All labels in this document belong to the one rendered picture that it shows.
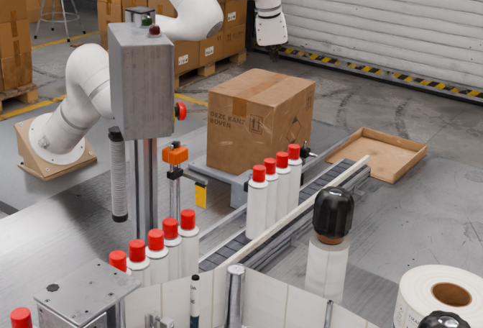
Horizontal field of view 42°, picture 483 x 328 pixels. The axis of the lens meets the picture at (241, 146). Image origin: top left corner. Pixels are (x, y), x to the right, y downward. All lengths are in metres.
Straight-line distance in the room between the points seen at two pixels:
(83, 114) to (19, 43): 3.07
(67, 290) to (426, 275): 0.72
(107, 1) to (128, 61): 4.35
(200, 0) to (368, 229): 0.81
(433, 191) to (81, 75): 1.17
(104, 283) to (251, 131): 0.99
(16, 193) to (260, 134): 0.77
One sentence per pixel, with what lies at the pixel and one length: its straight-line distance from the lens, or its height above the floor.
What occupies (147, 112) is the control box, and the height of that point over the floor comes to 1.34.
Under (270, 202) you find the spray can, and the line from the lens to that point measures 1.64.
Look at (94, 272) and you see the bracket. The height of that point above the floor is 1.14.
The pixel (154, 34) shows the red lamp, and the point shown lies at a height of 1.48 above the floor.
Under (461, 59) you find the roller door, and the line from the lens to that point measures 5.59.
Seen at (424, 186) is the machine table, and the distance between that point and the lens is 2.16.
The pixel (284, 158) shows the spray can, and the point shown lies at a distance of 1.64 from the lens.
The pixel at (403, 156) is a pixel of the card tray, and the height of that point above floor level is 0.83.
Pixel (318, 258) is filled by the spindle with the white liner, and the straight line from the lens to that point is 1.34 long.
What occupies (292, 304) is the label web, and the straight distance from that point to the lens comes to 1.23.
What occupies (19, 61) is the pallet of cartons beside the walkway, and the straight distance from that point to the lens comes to 5.00.
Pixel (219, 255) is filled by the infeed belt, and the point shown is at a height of 0.88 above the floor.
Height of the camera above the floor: 1.78
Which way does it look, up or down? 25 degrees down
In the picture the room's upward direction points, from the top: 3 degrees clockwise
